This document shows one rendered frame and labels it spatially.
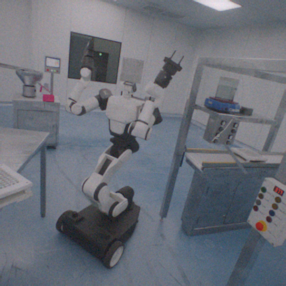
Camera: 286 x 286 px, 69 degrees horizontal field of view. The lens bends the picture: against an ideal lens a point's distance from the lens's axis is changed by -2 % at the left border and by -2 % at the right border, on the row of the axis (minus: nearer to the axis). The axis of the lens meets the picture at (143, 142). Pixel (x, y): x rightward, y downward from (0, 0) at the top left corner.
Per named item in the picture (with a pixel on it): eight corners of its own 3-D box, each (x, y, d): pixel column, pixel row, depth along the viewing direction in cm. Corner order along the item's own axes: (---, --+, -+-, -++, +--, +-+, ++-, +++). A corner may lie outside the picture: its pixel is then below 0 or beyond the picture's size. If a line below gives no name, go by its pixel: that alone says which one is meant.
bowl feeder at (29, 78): (14, 97, 296) (14, 70, 283) (17, 93, 325) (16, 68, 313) (51, 100, 318) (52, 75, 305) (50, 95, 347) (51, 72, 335)
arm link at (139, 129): (140, 101, 123) (127, 131, 120) (156, 106, 122) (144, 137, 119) (141, 107, 133) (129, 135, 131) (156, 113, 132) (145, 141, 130)
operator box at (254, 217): (273, 247, 93) (298, 199, 84) (246, 221, 108) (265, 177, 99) (282, 245, 95) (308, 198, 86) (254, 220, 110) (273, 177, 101)
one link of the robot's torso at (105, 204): (108, 198, 197) (89, 172, 160) (124, 207, 188) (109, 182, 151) (98, 212, 190) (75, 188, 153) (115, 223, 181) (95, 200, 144)
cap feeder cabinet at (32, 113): (13, 150, 307) (12, 99, 282) (17, 137, 354) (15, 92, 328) (58, 149, 335) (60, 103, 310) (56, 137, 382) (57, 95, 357)
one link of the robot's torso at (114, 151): (127, 149, 193) (130, 131, 187) (139, 154, 187) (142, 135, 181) (107, 157, 170) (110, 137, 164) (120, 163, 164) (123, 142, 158)
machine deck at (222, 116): (217, 119, 151) (218, 113, 149) (190, 106, 184) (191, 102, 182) (277, 125, 172) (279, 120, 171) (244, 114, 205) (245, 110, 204)
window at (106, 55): (67, 77, 560) (70, 31, 521) (67, 77, 561) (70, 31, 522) (116, 84, 622) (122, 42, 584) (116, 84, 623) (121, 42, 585)
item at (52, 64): (43, 96, 331) (44, 55, 310) (43, 95, 340) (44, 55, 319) (59, 98, 342) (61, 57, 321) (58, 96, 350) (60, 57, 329)
